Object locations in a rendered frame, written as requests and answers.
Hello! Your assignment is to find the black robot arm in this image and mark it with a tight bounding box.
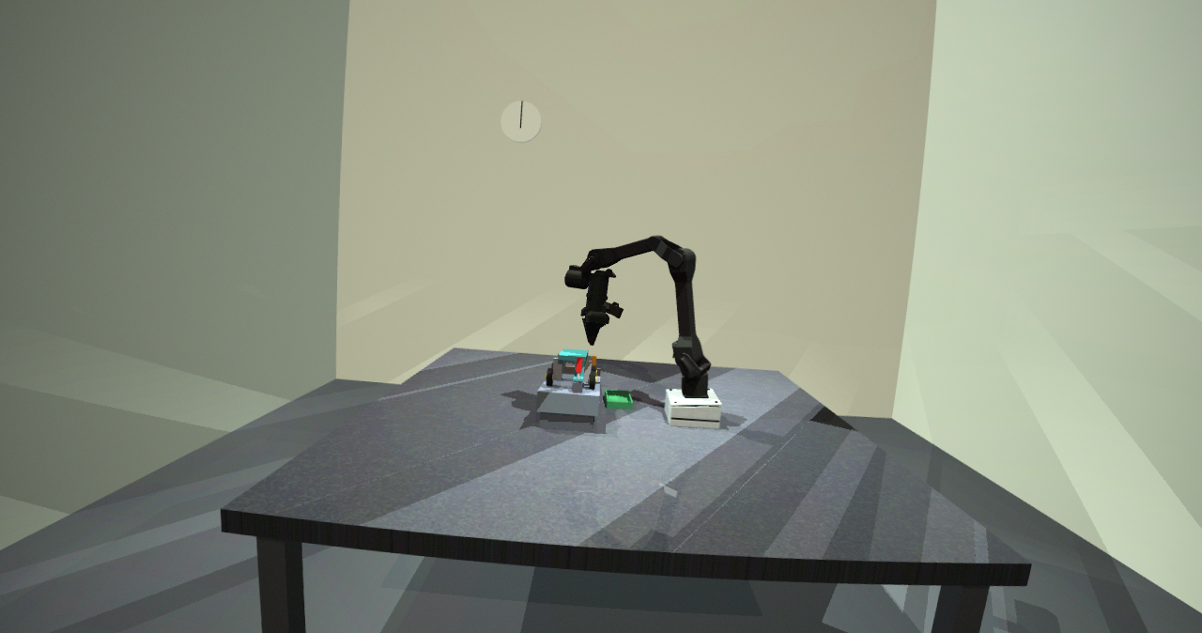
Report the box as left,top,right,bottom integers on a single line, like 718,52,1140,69
564,235,712,398

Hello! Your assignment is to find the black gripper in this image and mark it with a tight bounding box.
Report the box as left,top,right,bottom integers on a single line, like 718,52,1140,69
581,289,609,346

